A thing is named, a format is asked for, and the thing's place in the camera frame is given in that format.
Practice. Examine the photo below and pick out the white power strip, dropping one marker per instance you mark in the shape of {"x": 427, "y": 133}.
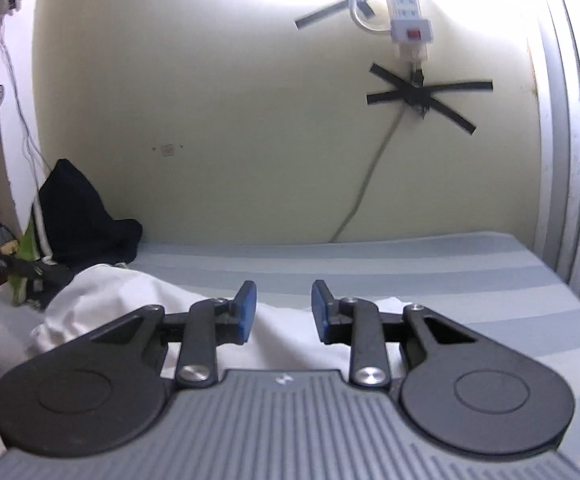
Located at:
{"x": 409, "y": 15}

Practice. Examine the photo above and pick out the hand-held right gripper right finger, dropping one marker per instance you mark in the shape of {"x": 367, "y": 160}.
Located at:
{"x": 320, "y": 310}

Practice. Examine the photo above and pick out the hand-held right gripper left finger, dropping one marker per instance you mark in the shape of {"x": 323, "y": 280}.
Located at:
{"x": 247, "y": 310}

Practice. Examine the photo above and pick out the grey window frame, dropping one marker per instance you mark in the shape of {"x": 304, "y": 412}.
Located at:
{"x": 569, "y": 110}

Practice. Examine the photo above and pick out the striped blue bed sheet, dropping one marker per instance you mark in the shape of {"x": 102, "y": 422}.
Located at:
{"x": 469, "y": 280}

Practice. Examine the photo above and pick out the black tape strip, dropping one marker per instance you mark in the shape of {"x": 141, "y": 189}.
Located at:
{"x": 444, "y": 116}
{"x": 459, "y": 87}
{"x": 322, "y": 16}

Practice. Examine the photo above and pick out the navy striped knit sweater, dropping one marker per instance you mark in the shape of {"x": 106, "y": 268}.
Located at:
{"x": 80, "y": 220}

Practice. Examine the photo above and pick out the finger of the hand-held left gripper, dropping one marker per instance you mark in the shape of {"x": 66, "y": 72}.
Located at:
{"x": 30, "y": 266}

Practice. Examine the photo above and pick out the white garment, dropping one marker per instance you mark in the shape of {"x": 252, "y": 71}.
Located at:
{"x": 120, "y": 290}

